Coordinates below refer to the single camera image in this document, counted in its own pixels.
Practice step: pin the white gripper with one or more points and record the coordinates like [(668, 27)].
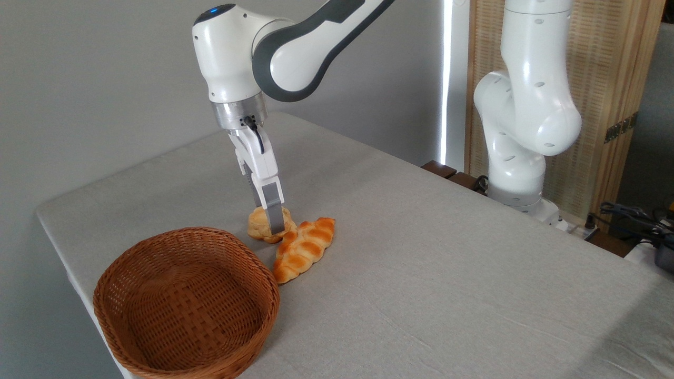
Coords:
[(258, 158)]

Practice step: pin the white power strip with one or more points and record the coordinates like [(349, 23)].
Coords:
[(576, 227)]

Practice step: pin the dark brown wooden block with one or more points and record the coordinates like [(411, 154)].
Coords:
[(466, 181), (438, 169)]

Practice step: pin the grey linen tablecloth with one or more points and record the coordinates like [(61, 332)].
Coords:
[(432, 273)]

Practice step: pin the braided golden bread loaf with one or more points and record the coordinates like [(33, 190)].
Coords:
[(303, 247)]

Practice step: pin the brown wicker basket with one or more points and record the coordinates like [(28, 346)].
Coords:
[(184, 305)]

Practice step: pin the dark metal screen hinge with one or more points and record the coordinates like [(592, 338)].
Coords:
[(621, 127)]

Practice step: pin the round pale bread bun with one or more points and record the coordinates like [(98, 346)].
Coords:
[(258, 221)]

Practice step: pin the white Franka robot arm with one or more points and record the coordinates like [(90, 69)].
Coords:
[(532, 105)]

